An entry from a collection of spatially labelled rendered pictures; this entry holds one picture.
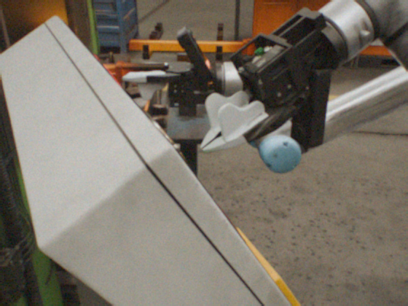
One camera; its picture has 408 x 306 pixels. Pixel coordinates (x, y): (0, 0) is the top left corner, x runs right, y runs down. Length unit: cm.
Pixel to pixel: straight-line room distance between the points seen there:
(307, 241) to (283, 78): 157
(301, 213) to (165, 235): 200
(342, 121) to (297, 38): 34
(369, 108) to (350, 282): 113
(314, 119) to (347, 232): 159
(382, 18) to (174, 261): 44
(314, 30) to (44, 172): 39
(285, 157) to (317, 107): 28
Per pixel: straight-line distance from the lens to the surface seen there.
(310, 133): 61
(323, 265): 196
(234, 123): 54
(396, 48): 63
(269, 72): 53
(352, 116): 89
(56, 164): 26
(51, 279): 103
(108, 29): 467
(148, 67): 96
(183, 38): 92
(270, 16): 440
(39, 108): 34
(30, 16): 125
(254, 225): 211
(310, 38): 56
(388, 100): 91
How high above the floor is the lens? 130
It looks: 29 degrees down
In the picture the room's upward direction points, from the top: straight up
